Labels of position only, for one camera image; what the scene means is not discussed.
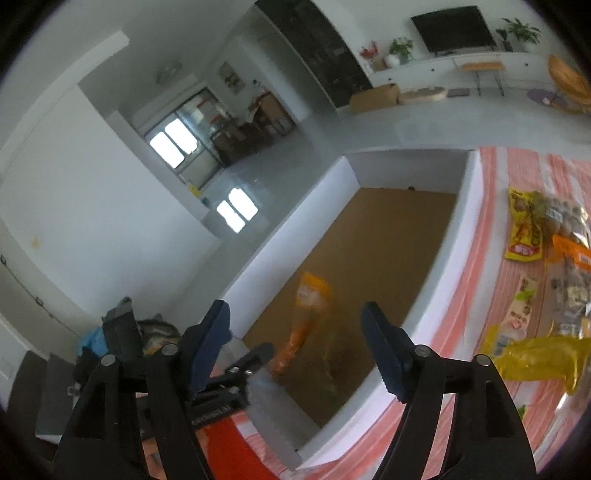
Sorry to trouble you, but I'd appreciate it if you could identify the white cardboard box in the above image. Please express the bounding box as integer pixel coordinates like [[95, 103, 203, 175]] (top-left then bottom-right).
[[221, 148, 483, 472]]

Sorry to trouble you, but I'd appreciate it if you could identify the purple round mat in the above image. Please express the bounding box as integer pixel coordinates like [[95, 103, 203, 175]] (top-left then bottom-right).
[[527, 89, 561, 106]]

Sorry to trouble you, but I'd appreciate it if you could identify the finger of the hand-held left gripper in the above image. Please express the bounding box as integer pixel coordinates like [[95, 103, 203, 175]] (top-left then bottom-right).
[[224, 343, 276, 377]]

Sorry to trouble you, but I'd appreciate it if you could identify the glass sliding door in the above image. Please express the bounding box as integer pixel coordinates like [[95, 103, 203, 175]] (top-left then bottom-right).
[[131, 88, 232, 185]]

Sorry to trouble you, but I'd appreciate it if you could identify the pink striped cloth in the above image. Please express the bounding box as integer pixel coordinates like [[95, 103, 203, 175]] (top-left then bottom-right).
[[139, 147, 591, 480]]

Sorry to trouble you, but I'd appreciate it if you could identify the orange bag of brown snacks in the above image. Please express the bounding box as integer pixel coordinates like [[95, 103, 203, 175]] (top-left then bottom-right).
[[545, 234, 591, 340]]

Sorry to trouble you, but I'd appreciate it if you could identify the wooden side table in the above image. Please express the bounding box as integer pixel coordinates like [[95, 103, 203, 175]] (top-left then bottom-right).
[[462, 61, 506, 97]]

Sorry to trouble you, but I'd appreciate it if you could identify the large green potted plant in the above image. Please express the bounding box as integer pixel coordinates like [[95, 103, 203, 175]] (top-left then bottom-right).
[[502, 17, 542, 51]]

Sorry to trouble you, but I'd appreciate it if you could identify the yellow snack bag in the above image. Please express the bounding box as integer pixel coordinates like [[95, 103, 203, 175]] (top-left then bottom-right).
[[479, 323, 591, 395]]

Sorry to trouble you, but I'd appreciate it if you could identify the round ceiling lamp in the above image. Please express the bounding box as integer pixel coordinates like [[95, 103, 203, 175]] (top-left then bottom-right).
[[156, 60, 183, 85]]

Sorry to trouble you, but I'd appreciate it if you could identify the gold bag of round snacks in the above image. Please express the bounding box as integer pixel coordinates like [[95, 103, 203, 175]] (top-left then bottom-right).
[[531, 190, 591, 245]]

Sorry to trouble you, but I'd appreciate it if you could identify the small beige snack packet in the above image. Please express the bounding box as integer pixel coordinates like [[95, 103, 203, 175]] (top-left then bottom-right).
[[507, 273, 540, 333]]

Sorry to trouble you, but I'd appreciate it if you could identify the black television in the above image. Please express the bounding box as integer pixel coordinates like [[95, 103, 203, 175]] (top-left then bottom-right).
[[410, 6, 498, 55]]

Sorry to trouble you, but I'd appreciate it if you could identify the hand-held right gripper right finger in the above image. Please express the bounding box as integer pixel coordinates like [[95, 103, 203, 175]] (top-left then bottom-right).
[[361, 301, 539, 480]]

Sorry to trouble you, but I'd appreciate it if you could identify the red flower arrangement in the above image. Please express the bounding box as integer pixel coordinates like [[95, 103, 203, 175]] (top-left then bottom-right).
[[359, 41, 386, 71]]

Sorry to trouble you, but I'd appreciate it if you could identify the bushy green potted plant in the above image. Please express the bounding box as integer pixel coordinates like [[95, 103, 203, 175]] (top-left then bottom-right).
[[389, 37, 415, 64]]

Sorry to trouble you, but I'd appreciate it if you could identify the orange lounge chair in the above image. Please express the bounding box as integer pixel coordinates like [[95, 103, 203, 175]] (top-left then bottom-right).
[[547, 54, 591, 114]]

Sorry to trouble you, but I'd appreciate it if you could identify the orange snack bag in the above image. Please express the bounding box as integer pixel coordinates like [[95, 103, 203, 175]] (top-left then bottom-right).
[[270, 271, 334, 376]]

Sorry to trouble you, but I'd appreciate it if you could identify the grey striped cloth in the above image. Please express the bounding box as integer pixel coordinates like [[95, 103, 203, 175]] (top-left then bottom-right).
[[137, 315, 181, 357]]

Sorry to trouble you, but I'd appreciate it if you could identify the white television console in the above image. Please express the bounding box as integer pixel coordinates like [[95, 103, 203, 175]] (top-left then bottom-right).
[[367, 50, 568, 95]]

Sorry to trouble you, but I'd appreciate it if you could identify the yellow red snack packet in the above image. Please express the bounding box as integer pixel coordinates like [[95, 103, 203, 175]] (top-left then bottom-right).
[[504, 187, 546, 264]]

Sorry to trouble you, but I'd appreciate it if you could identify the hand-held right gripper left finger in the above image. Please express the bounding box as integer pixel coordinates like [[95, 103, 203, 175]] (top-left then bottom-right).
[[53, 300, 232, 480]]

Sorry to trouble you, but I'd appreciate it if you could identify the beige round cushion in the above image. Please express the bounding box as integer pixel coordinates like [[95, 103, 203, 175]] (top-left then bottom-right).
[[398, 86, 448, 106]]

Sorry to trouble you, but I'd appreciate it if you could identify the brown cardboard box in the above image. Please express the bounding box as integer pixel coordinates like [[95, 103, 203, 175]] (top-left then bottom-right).
[[348, 83, 402, 114]]

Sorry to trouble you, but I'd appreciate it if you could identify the framed wall picture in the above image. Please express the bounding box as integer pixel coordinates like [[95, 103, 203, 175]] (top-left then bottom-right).
[[218, 61, 245, 95]]

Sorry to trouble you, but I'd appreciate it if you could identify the blue cloth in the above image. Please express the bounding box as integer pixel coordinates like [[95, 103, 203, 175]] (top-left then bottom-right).
[[78, 328, 107, 357]]

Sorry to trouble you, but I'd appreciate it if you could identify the black display cabinet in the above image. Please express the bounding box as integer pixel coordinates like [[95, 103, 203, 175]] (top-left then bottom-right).
[[255, 0, 374, 109]]

